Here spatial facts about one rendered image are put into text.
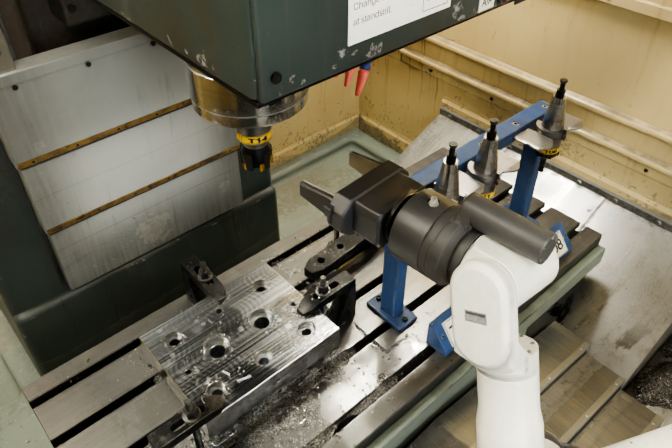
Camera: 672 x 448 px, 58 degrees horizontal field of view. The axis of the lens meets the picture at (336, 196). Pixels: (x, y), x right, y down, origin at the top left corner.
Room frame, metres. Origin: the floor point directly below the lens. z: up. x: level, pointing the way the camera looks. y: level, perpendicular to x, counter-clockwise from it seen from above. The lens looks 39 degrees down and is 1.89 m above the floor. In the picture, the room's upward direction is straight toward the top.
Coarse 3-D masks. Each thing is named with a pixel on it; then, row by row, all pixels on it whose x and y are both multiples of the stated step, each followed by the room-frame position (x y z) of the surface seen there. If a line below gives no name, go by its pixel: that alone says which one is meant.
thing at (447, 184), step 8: (456, 160) 0.84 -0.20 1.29; (448, 168) 0.82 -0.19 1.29; (456, 168) 0.83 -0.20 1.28; (440, 176) 0.83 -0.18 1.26; (448, 176) 0.82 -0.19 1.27; (456, 176) 0.83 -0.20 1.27; (440, 184) 0.83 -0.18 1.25; (448, 184) 0.82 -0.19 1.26; (456, 184) 0.82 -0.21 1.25; (440, 192) 0.82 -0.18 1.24; (448, 192) 0.82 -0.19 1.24; (456, 192) 0.82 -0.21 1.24
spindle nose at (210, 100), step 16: (192, 80) 0.67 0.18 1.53; (208, 80) 0.65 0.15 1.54; (192, 96) 0.68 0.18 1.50; (208, 96) 0.66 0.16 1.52; (224, 96) 0.65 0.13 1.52; (288, 96) 0.67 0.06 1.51; (304, 96) 0.70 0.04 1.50; (208, 112) 0.66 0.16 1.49; (224, 112) 0.65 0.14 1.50; (240, 112) 0.65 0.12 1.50; (256, 112) 0.65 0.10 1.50; (272, 112) 0.65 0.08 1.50; (288, 112) 0.67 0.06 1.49; (240, 128) 0.65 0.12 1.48
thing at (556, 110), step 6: (552, 102) 1.05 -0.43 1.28; (558, 102) 1.04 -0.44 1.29; (564, 102) 1.05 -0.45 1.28; (552, 108) 1.05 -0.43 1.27; (558, 108) 1.04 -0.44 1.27; (564, 108) 1.04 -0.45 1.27; (546, 114) 1.05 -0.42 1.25; (552, 114) 1.04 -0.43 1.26; (558, 114) 1.04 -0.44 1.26; (564, 114) 1.05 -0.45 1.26; (546, 120) 1.05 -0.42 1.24; (552, 120) 1.04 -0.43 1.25; (558, 120) 1.04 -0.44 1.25; (546, 126) 1.04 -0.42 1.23; (552, 126) 1.04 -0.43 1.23; (558, 126) 1.04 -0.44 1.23
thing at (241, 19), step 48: (96, 0) 0.75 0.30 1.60; (144, 0) 0.64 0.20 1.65; (192, 0) 0.56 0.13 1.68; (240, 0) 0.50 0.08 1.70; (288, 0) 0.52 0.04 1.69; (336, 0) 0.55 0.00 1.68; (192, 48) 0.57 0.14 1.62; (240, 48) 0.50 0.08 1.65; (288, 48) 0.52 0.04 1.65; (336, 48) 0.55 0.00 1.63; (384, 48) 0.60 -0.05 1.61; (240, 96) 0.52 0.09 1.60
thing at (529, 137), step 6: (522, 132) 1.04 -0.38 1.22; (528, 132) 1.04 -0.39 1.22; (534, 132) 1.04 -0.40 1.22; (516, 138) 1.02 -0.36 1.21; (522, 138) 1.02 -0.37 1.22; (528, 138) 1.02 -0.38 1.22; (534, 138) 1.02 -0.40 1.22; (540, 138) 1.02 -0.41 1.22; (546, 138) 1.02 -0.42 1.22; (528, 144) 1.00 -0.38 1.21; (534, 144) 1.00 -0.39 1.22; (540, 144) 1.00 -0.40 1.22; (546, 144) 1.00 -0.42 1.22; (552, 144) 1.00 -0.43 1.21; (540, 150) 0.99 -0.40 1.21
